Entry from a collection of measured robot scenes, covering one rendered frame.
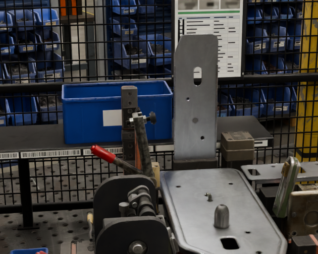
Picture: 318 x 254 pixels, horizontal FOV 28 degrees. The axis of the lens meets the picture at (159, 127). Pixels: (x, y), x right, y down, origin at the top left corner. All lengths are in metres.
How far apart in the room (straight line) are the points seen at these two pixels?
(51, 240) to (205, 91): 0.67
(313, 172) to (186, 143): 0.34
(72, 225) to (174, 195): 0.62
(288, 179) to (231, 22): 0.67
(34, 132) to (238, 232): 0.78
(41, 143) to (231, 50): 0.63
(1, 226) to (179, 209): 0.81
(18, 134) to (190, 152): 0.51
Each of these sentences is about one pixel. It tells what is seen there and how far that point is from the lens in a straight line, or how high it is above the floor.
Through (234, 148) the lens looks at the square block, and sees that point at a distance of 1.70.
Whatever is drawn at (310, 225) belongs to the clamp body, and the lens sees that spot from 1.48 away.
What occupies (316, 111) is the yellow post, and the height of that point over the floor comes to 1.02.
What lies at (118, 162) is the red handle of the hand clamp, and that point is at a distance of 1.40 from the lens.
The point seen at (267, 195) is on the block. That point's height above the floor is 0.98.
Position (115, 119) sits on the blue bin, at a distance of 1.75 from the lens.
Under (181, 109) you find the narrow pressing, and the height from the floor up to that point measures 1.14.
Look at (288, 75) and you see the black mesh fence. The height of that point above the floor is 1.15.
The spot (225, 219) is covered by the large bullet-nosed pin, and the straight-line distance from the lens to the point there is 1.34.
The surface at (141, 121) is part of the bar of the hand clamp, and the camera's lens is 1.36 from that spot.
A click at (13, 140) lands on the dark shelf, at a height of 1.03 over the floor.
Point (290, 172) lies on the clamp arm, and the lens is 1.41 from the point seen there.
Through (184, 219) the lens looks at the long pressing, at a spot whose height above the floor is 1.00.
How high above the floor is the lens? 1.62
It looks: 18 degrees down
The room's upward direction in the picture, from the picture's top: straight up
